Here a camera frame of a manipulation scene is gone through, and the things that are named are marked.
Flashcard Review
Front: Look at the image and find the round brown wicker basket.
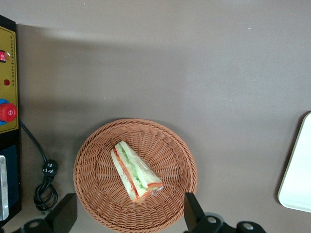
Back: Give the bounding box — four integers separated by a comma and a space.
73, 118, 198, 233

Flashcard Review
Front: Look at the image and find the black appliance with yellow panel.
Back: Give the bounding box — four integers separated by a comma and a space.
0, 14, 22, 228

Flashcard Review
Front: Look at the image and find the black power cable with plug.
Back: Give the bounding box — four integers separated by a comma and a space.
19, 120, 59, 212

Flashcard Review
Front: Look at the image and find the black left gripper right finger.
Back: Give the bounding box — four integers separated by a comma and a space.
184, 192, 207, 233

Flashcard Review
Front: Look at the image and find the red emergency stop button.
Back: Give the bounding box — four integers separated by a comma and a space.
0, 103, 17, 123

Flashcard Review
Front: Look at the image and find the triangle sandwich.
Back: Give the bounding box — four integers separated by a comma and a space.
110, 140, 164, 203

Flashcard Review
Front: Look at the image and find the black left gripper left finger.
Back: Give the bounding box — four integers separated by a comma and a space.
46, 193, 78, 233

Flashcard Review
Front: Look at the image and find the beige plastic tray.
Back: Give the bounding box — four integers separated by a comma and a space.
277, 111, 311, 214

